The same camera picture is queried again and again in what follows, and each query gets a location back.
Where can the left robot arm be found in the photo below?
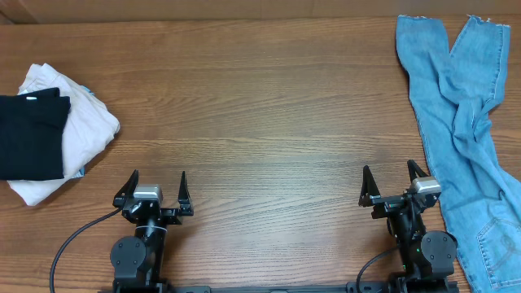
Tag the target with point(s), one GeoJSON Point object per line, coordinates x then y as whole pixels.
{"type": "Point", "coordinates": [137, 260]}

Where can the folded cream white garment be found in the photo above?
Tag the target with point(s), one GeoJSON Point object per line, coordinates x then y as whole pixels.
{"type": "Point", "coordinates": [86, 134]}

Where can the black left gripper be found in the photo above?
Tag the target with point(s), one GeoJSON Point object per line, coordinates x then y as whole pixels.
{"type": "Point", "coordinates": [118, 200]}

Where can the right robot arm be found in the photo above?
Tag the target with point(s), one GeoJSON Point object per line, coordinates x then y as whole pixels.
{"type": "Point", "coordinates": [427, 256]}

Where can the folded black garment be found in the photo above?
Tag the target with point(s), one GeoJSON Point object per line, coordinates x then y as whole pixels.
{"type": "Point", "coordinates": [32, 127]}

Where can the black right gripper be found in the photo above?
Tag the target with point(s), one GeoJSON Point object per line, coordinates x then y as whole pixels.
{"type": "Point", "coordinates": [388, 203]}

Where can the light blue denim jeans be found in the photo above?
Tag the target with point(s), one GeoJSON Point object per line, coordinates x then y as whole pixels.
{"type": "Point", "coordinates": [453, 87]}

